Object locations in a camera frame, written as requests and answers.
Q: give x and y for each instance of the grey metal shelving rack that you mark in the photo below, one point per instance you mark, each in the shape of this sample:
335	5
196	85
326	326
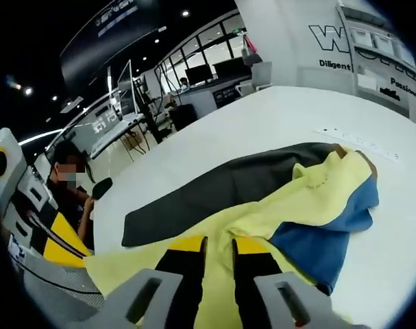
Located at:
346	41

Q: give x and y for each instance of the brown cardboard box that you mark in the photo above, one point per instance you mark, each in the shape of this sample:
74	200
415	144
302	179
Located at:
129	143

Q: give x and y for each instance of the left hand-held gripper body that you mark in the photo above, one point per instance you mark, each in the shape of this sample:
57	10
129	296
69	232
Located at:
14	161

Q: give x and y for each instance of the white office desk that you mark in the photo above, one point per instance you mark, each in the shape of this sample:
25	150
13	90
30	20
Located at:
115	132

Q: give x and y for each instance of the black computer case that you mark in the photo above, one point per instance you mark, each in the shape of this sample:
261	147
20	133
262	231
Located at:
183	118

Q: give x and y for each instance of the black rounded object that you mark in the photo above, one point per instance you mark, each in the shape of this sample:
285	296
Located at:
102	188

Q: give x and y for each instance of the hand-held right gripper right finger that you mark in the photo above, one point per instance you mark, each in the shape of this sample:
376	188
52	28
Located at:
255	267

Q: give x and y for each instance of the hanging pink and black bag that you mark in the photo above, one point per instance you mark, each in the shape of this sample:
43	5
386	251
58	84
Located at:
252	56

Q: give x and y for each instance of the dark overhead banner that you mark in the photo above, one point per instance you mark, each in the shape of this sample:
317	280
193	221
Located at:
101	51

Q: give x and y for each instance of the grey office counter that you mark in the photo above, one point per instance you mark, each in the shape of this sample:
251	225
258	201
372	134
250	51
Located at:
201	97

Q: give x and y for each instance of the person's grey clothing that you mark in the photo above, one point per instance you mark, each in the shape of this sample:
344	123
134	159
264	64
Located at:
57	284

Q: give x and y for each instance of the white storage bin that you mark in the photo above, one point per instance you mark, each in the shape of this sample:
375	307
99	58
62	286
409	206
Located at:
360	37
384	42
406	53

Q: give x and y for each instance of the yellow blue grey garment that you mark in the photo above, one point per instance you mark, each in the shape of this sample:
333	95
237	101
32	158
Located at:
296	205

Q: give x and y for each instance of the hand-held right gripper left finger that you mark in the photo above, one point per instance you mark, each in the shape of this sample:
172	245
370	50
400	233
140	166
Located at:
180	264

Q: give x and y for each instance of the black monitor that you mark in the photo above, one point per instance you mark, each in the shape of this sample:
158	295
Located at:
230	68
198	73

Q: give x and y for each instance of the white office chair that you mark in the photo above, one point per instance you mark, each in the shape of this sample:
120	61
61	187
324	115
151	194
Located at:
262	75

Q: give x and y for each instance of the white framed clear panel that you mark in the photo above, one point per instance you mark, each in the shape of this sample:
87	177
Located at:
124	85

